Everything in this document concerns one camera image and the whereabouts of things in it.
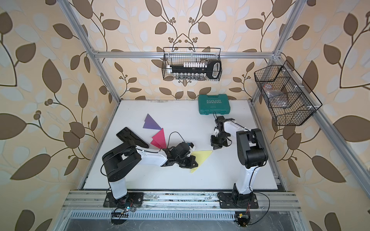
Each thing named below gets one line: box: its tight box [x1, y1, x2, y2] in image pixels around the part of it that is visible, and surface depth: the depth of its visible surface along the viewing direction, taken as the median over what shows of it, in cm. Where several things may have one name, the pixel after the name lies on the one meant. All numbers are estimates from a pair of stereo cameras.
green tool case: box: [198, 93, 231, 116], surface depth 114 cm
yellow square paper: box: [190, 150, 213, 174], surface depth 92 cm
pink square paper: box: [150, 128, 168, 149], surface depth 100 cm
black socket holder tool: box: [166, 59, 223, 80], surface depth 86 cm
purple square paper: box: [142, 113, 162, 130], surface depth 108 cm
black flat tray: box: [116, 127, 150, 149], surface depth 99 cm
